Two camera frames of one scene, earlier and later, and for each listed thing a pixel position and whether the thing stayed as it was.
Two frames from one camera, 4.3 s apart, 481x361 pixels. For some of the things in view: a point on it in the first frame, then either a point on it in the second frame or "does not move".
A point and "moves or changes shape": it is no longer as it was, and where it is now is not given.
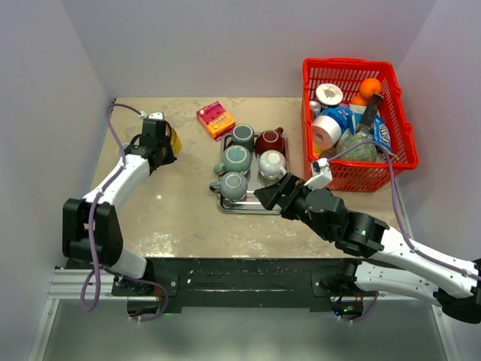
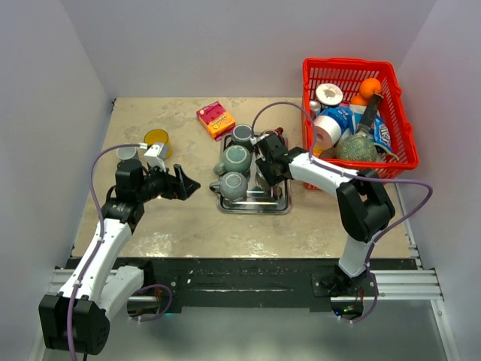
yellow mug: [176, 141] moves or changes shape
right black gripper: [293, 188] to [262, 164]
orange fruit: [370, 86] does not move
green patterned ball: [366, 152] does not move
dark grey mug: [243, 134] does not move
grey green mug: [232, 186] does not move
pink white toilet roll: [325, 131] does not move
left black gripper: [170, 156] to [173, 190]
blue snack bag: [381, 132] does not move
